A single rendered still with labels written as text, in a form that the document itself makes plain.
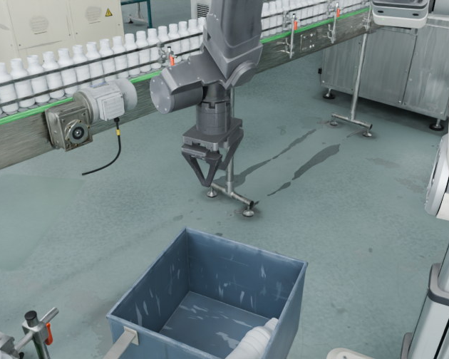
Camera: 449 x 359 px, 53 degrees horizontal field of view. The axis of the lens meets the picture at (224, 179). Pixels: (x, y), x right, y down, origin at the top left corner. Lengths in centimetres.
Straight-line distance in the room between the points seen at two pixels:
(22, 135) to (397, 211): 217
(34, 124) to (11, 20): 246
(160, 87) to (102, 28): 393
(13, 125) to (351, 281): 169
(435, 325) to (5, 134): 143
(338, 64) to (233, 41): 378
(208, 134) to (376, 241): 206
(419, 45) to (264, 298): 315
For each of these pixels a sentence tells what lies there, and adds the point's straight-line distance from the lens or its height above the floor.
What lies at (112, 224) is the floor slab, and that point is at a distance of 277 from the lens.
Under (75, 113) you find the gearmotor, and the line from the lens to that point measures 171.
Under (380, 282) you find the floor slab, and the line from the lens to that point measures 245.
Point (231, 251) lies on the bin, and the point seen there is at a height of 92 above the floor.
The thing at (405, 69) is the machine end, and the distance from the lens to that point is 410.
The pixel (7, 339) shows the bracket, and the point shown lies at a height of 112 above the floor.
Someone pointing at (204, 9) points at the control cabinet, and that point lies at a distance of 634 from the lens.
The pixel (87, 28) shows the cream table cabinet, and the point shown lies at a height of 65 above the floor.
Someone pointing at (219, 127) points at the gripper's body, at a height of 132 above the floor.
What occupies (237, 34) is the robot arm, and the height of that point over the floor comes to 149.
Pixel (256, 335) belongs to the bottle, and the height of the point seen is 80.
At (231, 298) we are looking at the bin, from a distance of 120.
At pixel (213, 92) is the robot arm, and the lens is 70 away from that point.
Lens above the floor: 163
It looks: 32 degrees down
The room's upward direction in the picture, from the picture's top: straight up
